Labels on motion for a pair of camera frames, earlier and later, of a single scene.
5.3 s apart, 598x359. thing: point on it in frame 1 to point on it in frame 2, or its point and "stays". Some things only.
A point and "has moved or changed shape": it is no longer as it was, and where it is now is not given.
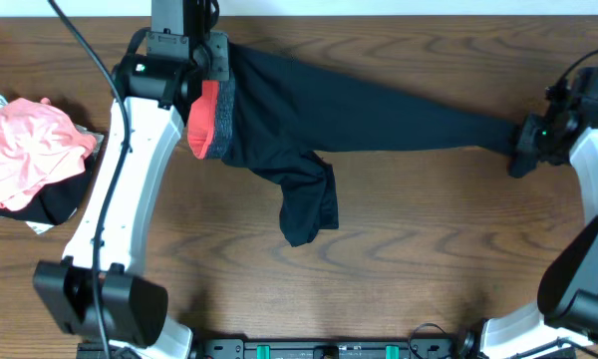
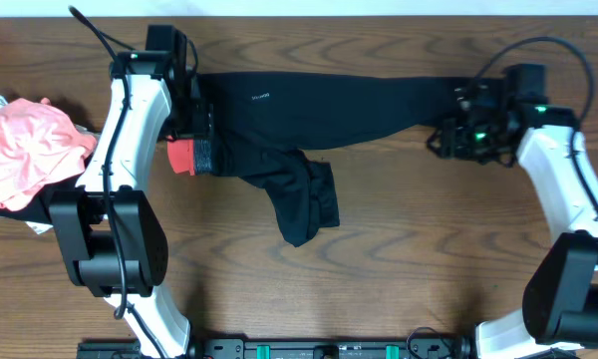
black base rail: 328,349 stays
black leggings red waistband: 282,120 has moved or changed shape
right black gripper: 526,143 to 449,142
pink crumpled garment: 25,145 stays
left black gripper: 215,46 to 201,125
